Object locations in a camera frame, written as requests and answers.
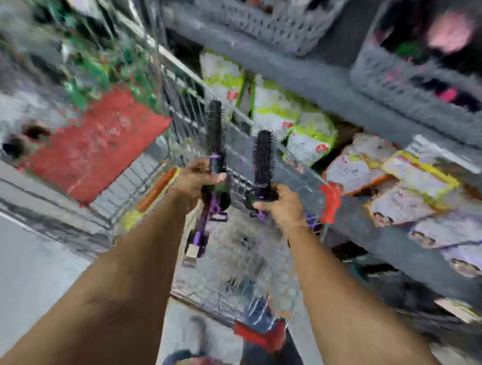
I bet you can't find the person's left hand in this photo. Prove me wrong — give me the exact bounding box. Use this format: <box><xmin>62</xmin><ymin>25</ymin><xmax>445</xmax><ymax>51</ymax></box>
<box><xmin>167</xmin><ymin>156</ymin><xmax>229</xmax><ymax>215</ymax></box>

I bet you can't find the person's right hand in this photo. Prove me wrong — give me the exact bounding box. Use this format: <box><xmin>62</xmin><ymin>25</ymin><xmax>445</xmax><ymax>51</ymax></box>
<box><xmin>251</xmin><ymin>183</ymin><xmax>311</xmax><ymax>234</ymax></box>

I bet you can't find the silver wire shopping cart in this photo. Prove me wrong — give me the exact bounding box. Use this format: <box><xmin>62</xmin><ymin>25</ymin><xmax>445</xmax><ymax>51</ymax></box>
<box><xmin>76</xmin><ymin>0</ymin><xmax>355</xmax><ymax>358</ymax></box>

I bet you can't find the person's left forearm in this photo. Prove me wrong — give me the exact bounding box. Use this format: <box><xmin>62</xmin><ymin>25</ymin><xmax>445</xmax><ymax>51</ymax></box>
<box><xmin>0</xmin><ymin>182</ymin><xmax>193</xmax><ymax>365</ymax></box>

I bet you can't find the person's right forearm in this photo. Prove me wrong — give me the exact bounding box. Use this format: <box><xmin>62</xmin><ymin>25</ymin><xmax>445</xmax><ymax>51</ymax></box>
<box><xmin>276</xmin><ymin>219</ymin><xmax>478</xmax><ymax>365</ymax></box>

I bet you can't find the red plastic cart seat flap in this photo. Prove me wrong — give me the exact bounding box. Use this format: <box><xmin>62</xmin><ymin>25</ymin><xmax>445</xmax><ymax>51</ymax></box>
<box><xmin>17</xmin><ymin>79</ymin><xmax>176</xmax><ymax>211</ymax></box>

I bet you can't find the green and white packet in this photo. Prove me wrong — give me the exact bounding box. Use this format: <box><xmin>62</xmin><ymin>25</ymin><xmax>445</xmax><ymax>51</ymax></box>
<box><xmin>196</xmin><ymin>49</ymin><xmax>248</xmax><ymax>109</ymax></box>
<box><xmin>249</xmin><ymin>75</ymin><xmax>304</xmax><ymax>143</ymax></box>
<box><xmin>284</xmin><ymin>109</ymin><xmax>340</xmax><ymax>169</ymax></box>
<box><xmin>234</xmin><ymin>81</ymin><xmax>256</xmax><ymax>126</ymax></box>

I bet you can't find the orange and white packet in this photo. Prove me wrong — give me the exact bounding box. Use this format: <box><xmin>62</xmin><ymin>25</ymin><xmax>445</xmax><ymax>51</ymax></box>
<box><xmin>321</xmin><ymin>130</ymin><xmax>400</xmax><ymax>199</ymax></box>
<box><xmin>363</xmin><ymin>181</ymin><xmax>442</xmax><ymax>230</ymax></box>

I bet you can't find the yellow and white packet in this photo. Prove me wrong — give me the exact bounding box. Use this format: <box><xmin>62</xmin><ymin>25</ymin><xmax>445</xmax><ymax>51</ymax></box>
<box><xmin>379</xmin><ymin>149</ymin><xmax>464</xmax><ymax>211</ymax></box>

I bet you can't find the display of green products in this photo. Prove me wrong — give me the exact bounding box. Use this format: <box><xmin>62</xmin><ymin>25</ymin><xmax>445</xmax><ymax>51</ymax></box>
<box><xmin>46</xmin><ymin>0</ymin><xmax>170</xmax><ymax>117</ymax></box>

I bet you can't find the purple and white packet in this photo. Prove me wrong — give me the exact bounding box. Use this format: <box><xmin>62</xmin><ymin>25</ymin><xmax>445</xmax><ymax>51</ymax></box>
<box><xmin>407</xmin><ymin>210</ymin><xmax>482</xmax><ymax>254</ymax></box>
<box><xmin>438</xmin><ymin>241</ymin><xmax>482</xmax><ymax>280</ymax></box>

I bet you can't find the pale packet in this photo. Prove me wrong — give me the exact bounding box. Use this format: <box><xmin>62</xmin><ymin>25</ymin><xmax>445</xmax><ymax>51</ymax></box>
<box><xmin>433</xmin><ymin>295</ymin><xmax>482</xmax><ymax>327</ymax></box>

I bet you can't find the pink round item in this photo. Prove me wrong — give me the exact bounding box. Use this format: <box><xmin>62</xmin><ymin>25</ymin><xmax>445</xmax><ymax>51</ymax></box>
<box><xmin>426</xmin><ymin>8</ymin><xmax>477</xmax><ymax>55</ymax></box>

